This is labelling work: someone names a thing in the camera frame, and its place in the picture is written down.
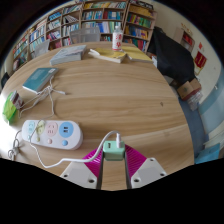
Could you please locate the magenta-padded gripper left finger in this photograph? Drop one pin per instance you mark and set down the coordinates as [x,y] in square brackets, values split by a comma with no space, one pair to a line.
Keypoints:
[80,173]

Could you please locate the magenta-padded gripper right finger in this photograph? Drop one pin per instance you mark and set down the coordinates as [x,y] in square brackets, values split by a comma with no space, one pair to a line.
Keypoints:
[148,172]

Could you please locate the mint green charger block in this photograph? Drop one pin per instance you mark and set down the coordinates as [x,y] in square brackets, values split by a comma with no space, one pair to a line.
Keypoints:
[113,151]

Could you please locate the white pastel power strip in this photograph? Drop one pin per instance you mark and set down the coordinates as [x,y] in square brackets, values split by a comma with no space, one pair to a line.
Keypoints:
[63,135]

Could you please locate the cardboard box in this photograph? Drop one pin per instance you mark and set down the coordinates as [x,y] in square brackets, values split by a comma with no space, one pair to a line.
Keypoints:
[188,89]

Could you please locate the green plastic bag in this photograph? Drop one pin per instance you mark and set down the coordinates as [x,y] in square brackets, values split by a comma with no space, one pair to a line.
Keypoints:
[8,110]

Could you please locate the teal book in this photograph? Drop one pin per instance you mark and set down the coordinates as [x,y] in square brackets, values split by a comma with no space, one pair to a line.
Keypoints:
[38,80]

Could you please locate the black cloth cover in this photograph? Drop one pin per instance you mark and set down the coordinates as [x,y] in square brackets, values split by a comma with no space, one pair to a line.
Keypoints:
[171,58]

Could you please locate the grey book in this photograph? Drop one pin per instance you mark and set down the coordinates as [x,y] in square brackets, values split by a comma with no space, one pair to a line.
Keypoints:
[68,55]

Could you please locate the flat yellow book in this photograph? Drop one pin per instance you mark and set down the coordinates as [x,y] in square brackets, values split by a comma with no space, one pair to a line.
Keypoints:
[138,54]

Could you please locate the dark chair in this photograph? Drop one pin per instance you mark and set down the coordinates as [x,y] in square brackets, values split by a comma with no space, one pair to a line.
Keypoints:
[4,80]

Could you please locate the open yellow book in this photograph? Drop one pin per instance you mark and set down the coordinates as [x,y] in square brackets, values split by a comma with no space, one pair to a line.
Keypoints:
[108,55]

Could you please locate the grey mesh chair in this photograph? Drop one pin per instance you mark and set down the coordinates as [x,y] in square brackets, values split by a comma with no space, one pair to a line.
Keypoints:
[85,35]
[41,49]

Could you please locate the white bottle with red label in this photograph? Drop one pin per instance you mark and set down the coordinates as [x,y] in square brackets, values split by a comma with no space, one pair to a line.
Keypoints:
[117,40]

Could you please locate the wooden bookshelf unit with books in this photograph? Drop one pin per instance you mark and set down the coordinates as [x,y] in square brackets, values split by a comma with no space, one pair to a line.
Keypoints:
[100,16]

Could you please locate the red wall hanging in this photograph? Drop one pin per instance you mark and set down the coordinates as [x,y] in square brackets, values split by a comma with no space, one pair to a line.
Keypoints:
[200,59]

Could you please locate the small wooden wall shelf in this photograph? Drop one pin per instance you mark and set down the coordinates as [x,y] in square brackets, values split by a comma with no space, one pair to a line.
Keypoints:
[185,38]

